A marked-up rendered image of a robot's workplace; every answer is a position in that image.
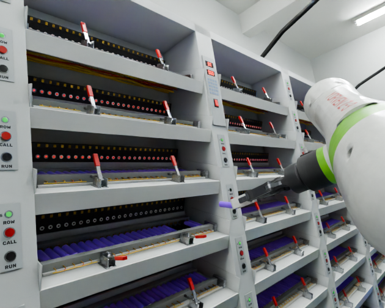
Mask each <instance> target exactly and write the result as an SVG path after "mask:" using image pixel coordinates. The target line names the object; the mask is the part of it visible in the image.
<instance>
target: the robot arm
mask: <svg viewBox="0 0 385 308"><path fill-rule="evenodd" d="M304 111H305V113H306V116H307V118H308V119H309V120H310V121H311V122H312V123H313V125H314V126H315V127H316V128H317V130H318V131H319V132H320V133H321V134H322V136H323V137H324V138H325V141H326V145H324V146H322V147H320V148H318V149H316V150H314V151H312V152H308V151H307V148H306V147H305V148H303V151H304V154H303V155H301V156H300V157H299V158H298V159H297V162H296V163H294V164H291V165H289V166H287V167H286V168H285V170H284V176H283V177H277V178H275V179H274V180H272V181H267V182H266V183H264V184H262V185H260V186H258V187H256V188H254V189H252V190H250V191H249V190H246V192H245V194H242V195H240V196H238V197H235V198H233V199H230V202H231V204H232V208H233V209H236V208H241V207H244V206H247V205H249V204H252V203H254V202H256V201H258V203H259V202H261V199H265V198H267V197H269V196H272V195H275V194H279V193H282V192H285V191H289V190H292V191H293V192H295V193H298V194H299V193H302V192H304V191H307V190H312V191H318V190H321V191H322V192H325V188H326V187H328V186H331V185H334V184H337V185H338V187H339V190H340V193H341V195H342V198H343V201H344V203H345V205H346V207H347V209H348V212H349V214H350V216H351V218H352V220H353V222H354V224H355V226H356V228H357V229H358V231H359V232H360V233H361V235H362V236H363V237H364V238H365V239H366V241H367V242H368V243H369V244H370V245H371V246H373V247H374V248H375V249H376V250H377V251H378V252H380V253H381V254H383V255H384V256H385V101H382V100H375V99H372V98H368V97H365V96H363V95H362V94H360V93H359V92H358V91H357V90H356V89H355V88H354V86H353V85H352V84H351V83H349V82H348V81H346V80H344V79H340V78H326V79H323V80H321V81H319V82H317V83H316V84H314V85H313V86H312V87H311V88H310V89H309V91H308V92H307V94H306V96H305V99H304Z"/></svg>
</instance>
